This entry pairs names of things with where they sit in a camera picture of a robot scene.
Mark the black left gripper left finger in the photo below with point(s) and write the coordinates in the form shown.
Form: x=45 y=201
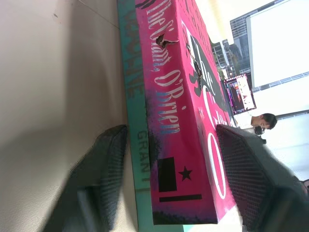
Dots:
x=101 y=169

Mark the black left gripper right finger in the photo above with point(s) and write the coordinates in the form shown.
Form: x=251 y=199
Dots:
x=260 y=174

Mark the pink hardcover book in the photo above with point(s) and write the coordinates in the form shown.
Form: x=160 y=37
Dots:
x=173 y=116

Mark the teal hardcover book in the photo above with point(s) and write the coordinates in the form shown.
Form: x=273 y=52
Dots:
x=135 y=101

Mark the person with dark hair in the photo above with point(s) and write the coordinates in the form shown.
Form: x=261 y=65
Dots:
x=264 y=123

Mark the computer monitor with colourful screen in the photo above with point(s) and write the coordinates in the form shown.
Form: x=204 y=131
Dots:
x=239 y=93

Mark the large white display board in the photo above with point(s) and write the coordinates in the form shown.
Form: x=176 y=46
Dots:
x=277 y=43

